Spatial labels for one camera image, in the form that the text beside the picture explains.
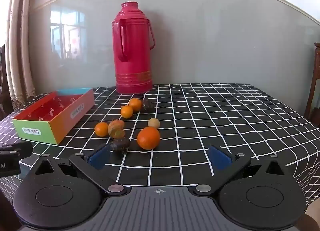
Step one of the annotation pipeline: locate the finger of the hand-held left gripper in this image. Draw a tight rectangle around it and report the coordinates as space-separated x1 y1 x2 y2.
0 142 33 158

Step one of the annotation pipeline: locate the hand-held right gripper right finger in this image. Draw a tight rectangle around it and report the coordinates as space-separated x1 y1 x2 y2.
195 145 290 195

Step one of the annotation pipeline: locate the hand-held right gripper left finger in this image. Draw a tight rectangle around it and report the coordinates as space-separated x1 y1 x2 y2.
30 143 125 195

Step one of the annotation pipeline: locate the small tangerine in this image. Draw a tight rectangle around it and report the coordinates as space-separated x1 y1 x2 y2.
128 98 143 111
120 105 134 119
94 122 110 138

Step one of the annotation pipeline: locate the colourful cardboard box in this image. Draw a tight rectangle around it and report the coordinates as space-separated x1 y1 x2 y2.
12 87 95 145

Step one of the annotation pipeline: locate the large orange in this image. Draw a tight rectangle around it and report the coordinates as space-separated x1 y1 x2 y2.
136 127 161 150

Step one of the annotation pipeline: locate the orange husked fruit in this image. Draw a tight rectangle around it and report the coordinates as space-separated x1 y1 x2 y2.
108 119 125 139

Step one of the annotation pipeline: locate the black white grid tablecloth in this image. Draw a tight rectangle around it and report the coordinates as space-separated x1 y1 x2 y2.
0 83 320 206

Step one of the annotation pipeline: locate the dark wooden furniture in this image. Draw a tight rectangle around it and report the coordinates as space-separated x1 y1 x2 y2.
0 45 13 119

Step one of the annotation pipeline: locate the beige curtain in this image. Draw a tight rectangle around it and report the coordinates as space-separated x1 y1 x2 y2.
5 0 37 109

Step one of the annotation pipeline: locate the red thermos flask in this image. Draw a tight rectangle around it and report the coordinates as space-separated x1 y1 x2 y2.
111 1 156 95

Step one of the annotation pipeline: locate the brown wooden chair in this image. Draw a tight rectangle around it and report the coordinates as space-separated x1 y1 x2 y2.
304 42 320 121

